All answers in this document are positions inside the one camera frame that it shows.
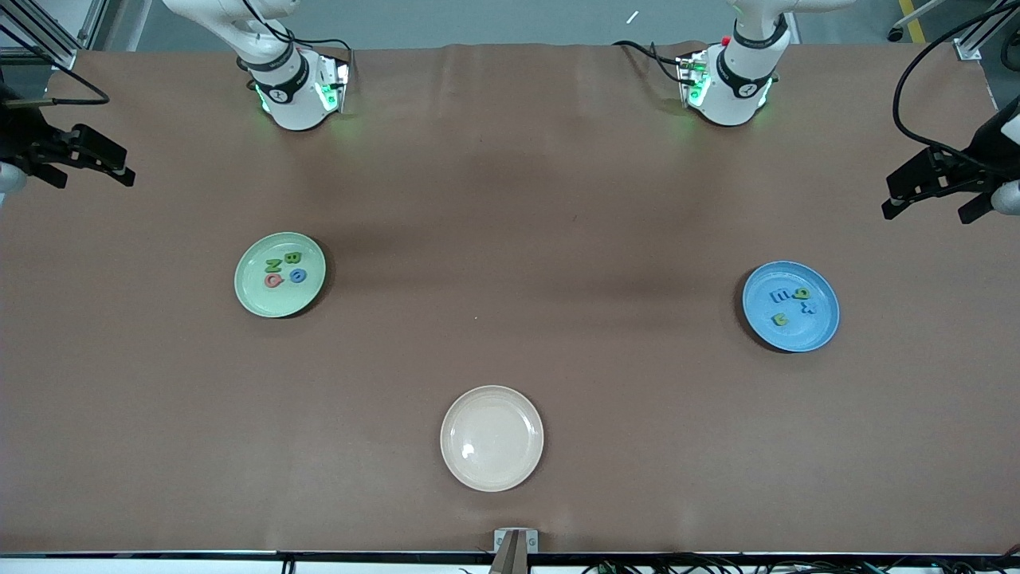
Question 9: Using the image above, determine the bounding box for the blue plate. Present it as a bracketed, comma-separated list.
[742, 261, 841, 353]

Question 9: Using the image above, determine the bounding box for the light green plate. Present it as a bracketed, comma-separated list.
[234, 232, 328, 319]

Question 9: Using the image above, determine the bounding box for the brown table cover mat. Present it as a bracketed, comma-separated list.
[0, 41, 1020, 555]

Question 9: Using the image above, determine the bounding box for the cream plate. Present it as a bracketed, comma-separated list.
[440, 385, 545, 493]

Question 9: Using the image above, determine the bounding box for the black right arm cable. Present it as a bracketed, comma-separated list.
[0, 24, 111, 108]

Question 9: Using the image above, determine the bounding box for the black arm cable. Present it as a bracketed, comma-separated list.
[0, 24, 111, 108]
[892, 0, 1020, 172]

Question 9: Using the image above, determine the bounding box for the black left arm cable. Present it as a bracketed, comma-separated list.
[892, 0, 1020, 172]

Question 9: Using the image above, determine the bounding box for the aluminium frame profile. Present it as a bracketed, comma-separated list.
[0, 0, 108, 71]
[952, 0, 1020, 62]

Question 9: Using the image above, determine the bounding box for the black right base cable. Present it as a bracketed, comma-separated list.
[283, 28, 353, 69]

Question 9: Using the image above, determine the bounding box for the black base cable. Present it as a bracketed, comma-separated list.
[612, 40, 688, 85]
[283, 28, 353, 69]

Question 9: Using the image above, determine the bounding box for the black left base cable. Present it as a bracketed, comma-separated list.
[612, 40, 688, 85]

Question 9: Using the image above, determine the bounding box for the tangled black cable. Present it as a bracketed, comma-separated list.
[582, 554, 1020, 574]

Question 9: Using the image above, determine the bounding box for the grey metal bracket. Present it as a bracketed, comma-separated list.
[489, 528, 539, 574]

